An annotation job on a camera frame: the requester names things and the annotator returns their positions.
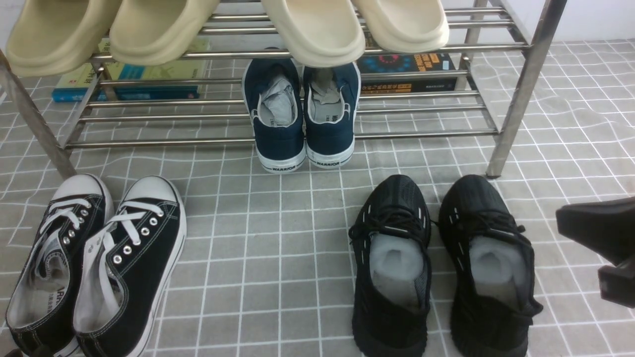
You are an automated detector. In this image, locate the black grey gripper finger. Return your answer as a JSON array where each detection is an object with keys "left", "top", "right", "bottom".
[{"left": 556, "top": 197, "right": 635, "bottom": 266}]

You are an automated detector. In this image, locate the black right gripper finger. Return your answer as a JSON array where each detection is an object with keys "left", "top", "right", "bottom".
[{"left": 597, "top": 260, "right": 635, "bottom": 309}]

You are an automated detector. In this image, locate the black knit sneaker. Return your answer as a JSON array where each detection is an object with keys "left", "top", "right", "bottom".
[
  {"left": 348, "top": 175, "right": 432, "bottom": 357},
  {"left": 438, "top": 175, "right": 543, "bottom": 357}
]

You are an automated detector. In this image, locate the steel shoe rack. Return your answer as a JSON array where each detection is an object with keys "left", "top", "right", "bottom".
[{"left": 1, "top": 0, "right": 567, "bottom": 178}]

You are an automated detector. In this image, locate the cream slipper right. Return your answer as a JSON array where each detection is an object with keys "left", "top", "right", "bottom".
[{"left": 353, "top": 0, "right": 449, "bottom": 54}]

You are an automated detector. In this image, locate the cream slipper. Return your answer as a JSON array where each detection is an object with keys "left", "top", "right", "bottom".
[
  {"left": 261, "top": 0, "right": 366, "bottom": 68},
  {"left": 353, "top": 0, "right": 449, "bottom": 54}
]

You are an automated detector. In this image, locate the dark book orange text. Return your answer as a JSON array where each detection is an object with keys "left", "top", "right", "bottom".
[{"left": 357, "top": 54, "right": 457, "bottom": 95}]

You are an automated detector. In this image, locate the navy canvas shoe right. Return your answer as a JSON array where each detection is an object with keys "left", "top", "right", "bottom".
[{"left": 302, "top": 62, "right": 361, "bottom": 169}]

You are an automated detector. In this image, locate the navy canvas shoe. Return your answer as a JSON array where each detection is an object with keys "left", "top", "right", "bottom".
[
  {"left": 302, "top": 62, "right": 361, "bottom": 169},
  {"left": 241, "top": 59, "right": 307, "bottom": 174}
]

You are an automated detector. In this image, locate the cream slipper centre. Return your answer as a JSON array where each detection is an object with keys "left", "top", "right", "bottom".
[{"left": 261, "top": 0, "right": 366, "bottom": 68}]

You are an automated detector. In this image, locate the navy canvas shoe left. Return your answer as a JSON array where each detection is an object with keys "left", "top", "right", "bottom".
[{"left": 241, "top": 59, "right": 307, "bottom": 174}]

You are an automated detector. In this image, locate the green blue book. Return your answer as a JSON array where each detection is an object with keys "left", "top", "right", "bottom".
[{"left": 52, "top": 59, "right": 208, "bottom": 103}]

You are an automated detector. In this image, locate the black canvas sneaker right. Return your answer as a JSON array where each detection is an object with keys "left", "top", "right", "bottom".
[{"left": 72, "top": 176, "right": 188, "bottom": 357}]

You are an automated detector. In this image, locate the black canvas sneaker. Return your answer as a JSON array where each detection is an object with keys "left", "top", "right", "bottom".
[
  {"left": 6, "top": 174, "right": 114, "bottom": 357},
  {"left": 72, "top": 176, "right": 188, "bottom": 357}
]

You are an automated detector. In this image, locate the beige slipper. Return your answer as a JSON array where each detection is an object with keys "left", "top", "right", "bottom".
[
  {"left": 5, "top": 0, "right": 121, "bottom": 77},
  {"left": 109, "top": 0, "right": 220, "bottom": 66}
]

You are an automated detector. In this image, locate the black canvas sneaker left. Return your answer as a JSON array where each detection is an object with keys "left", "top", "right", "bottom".
[{"left": 6, "top": 174, "right": 114, "bottom": 357}]

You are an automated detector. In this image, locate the beige slipper far left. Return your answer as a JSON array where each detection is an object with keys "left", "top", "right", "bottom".
[{"left": 5, "top": 0, "right": 121, "bottom": 77}]

